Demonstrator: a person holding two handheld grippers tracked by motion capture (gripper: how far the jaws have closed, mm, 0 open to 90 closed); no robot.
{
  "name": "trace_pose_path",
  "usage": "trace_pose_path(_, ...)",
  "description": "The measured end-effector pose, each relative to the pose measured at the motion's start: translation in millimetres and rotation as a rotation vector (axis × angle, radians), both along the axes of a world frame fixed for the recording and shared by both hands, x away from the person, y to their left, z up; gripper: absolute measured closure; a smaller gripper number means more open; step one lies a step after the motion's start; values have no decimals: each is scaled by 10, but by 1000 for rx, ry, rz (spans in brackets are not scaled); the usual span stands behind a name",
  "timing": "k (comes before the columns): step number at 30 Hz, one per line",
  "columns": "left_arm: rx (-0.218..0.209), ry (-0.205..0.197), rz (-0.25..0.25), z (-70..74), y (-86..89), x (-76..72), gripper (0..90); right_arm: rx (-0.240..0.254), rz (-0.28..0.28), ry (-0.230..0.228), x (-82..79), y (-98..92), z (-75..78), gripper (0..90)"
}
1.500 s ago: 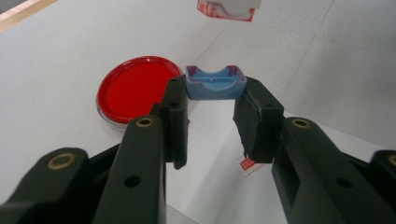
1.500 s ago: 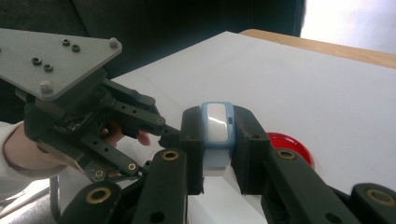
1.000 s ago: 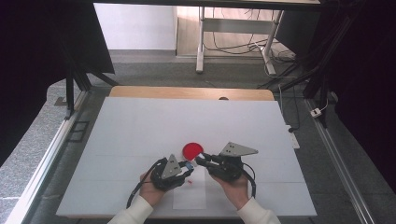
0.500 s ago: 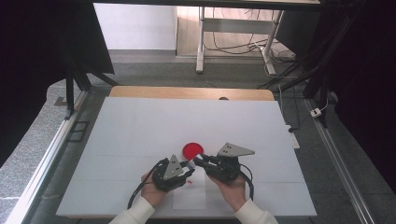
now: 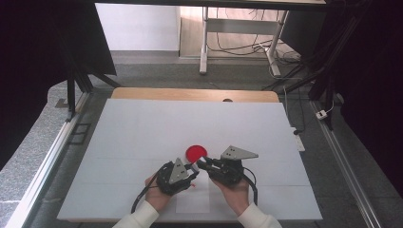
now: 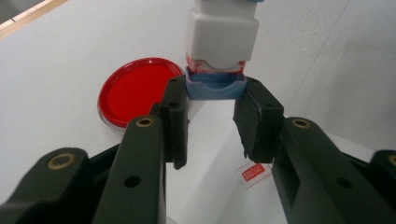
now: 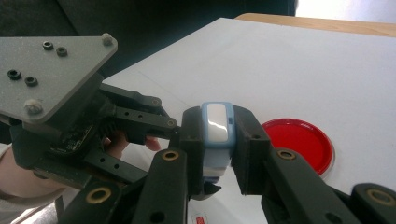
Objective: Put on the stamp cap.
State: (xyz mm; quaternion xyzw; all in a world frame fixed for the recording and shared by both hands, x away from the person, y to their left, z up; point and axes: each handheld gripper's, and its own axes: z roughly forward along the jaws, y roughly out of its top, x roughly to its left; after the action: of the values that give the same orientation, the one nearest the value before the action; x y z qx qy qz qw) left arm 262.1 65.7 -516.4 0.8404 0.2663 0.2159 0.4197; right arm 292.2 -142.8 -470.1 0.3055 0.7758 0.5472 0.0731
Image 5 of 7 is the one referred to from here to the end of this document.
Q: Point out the white paper sheet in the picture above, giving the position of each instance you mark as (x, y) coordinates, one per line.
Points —
(195, 202)

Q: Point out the aluminium rail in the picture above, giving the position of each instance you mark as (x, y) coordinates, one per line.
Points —
(47, 164)
(342, 161)

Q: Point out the white power strip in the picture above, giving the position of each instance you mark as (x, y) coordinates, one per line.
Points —
(299, 143)

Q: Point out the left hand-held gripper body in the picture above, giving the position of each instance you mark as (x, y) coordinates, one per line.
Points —
(177, 174)

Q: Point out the person's right hand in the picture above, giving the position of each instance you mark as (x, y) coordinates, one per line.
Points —
(233, 196)

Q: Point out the small white power adapter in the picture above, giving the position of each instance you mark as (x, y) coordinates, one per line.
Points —
(321, 114)

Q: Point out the black curtain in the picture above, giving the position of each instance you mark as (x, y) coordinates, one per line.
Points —
(34, 63)
(374, 79)

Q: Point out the person's left hand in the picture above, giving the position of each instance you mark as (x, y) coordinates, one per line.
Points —
(157, 196)

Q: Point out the dark round table grommet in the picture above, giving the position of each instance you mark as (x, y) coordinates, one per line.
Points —
(227, 100)

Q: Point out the white desk frame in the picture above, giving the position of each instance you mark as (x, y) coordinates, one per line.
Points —
(240, 26)

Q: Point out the white table cover board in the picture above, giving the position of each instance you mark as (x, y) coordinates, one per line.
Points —
(139, 133)

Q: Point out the black metal stand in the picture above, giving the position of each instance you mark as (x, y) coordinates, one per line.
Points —
(71, 95)

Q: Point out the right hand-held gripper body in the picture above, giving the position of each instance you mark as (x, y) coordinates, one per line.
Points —
(229, 171)

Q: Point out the round red ink pad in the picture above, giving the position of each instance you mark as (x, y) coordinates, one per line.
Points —
(194, 152)

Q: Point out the dark panel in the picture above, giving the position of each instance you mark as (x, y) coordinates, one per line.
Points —
(301, 31)

